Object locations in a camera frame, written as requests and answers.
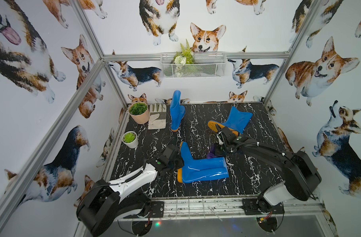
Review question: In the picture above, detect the green moss in white pot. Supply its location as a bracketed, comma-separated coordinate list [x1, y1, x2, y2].
[123, 132, 137, 144]

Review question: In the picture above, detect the blue rubber boot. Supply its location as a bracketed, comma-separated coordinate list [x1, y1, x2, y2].
[170, 90, 185, 132]
[177, 142, 229, 183]
[208, 107, 253, 136]

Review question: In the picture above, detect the pink ribbed plant pot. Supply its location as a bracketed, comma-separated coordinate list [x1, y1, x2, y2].
[129, 102, 150, 124]

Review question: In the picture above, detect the fern with white flower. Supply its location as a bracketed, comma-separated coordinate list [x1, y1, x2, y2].
[172, 40, 195, 78]

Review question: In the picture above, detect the green plant in pink pot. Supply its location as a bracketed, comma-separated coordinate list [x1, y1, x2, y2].
[129, 102, 148, 116]

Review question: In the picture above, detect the small white plant pot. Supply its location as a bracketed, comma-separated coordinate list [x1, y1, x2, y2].
[122, 131, 139, 149]

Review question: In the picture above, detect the purple cloth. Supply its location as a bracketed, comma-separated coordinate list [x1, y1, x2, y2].
[206, 144, 220, 159]

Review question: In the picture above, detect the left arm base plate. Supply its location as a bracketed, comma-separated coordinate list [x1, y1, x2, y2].
[124, 200, 165, 219]

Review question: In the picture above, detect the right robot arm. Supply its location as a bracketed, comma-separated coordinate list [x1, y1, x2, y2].
[209, 122, 322, 212]

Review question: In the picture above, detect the white wire wall basket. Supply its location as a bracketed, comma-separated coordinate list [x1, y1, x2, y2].
[160, 53, 227, 78]

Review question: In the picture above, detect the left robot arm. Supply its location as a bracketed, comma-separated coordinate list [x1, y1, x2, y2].
[76, 144, 184, 237]

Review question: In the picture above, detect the aluminium front rail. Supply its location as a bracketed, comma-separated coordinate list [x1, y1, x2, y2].
[113, 196, 324, 221]

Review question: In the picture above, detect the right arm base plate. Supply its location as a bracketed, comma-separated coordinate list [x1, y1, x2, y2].
[241, 198, 285, 215]

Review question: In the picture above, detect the blue rubber boot back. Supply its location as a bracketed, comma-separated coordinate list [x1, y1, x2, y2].
[208, 107, 253, 136]

